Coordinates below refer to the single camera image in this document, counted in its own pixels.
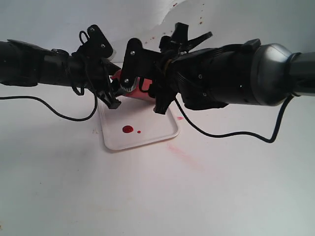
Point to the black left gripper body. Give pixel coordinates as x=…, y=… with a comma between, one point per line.
x=96, y=52

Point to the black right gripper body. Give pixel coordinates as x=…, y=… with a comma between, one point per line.
x=150, y=67

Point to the red sauce squeeze bottle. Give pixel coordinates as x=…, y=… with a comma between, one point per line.
x=136, y=94

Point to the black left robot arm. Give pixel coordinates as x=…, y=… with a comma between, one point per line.
x=27, y=65

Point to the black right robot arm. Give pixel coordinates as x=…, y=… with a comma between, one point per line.
x=250, y=73

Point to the red sauce drops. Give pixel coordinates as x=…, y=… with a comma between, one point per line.
x=127, y=129

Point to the white rectangular plastic tray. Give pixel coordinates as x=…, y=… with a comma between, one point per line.
x=141, y=116

